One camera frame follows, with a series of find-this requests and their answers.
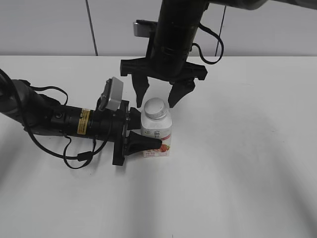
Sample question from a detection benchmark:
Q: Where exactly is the white plastic bottle cap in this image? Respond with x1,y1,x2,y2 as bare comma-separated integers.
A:
144,98,167,119

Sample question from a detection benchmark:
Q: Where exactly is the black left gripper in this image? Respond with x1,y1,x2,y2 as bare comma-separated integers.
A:
89,100,162,166

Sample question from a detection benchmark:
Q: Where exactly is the white yili changqing yogurt bottle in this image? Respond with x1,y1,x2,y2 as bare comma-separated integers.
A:
141,104,172,158

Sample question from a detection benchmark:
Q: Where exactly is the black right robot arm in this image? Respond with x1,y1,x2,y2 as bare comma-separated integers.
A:
120,0,223,108

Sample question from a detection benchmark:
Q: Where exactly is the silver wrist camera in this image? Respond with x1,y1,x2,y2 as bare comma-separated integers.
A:
133,20,158,38
98,77,123,111

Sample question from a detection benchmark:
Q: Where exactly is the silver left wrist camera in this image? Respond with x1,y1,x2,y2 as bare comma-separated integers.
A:
98,77,123,111

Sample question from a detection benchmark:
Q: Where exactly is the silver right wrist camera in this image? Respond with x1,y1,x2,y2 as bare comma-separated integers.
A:
133,20,158,38

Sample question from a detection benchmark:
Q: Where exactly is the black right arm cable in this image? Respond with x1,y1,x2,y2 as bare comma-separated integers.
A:
192,22,224,65

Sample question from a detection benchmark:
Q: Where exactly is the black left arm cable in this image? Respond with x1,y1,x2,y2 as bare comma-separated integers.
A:
24,85,109,170

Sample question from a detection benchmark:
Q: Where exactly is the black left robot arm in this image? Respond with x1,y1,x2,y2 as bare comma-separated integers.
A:
0,71,162,168

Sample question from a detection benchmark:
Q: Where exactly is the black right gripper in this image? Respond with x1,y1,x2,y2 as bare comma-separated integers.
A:
120,27,207,108

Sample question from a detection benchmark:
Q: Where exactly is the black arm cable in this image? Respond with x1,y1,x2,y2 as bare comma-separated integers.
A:
192,22,224,65
24,85,109,170

